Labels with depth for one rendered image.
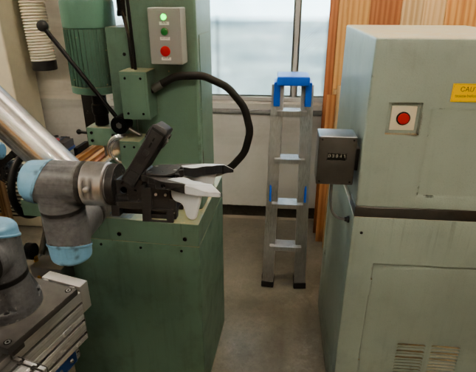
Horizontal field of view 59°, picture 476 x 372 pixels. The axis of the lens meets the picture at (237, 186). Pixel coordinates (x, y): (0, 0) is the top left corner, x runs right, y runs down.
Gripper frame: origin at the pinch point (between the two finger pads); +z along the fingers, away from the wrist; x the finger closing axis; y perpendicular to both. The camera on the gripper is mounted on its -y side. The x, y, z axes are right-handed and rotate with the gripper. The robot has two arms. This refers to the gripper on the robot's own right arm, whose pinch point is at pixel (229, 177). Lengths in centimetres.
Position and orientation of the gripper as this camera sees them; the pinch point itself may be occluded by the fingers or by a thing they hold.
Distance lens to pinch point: 69.4
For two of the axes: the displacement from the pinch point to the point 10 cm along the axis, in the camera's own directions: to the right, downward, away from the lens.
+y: -0.1, 9.6, 2.8
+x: -1.1, 2.7, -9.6
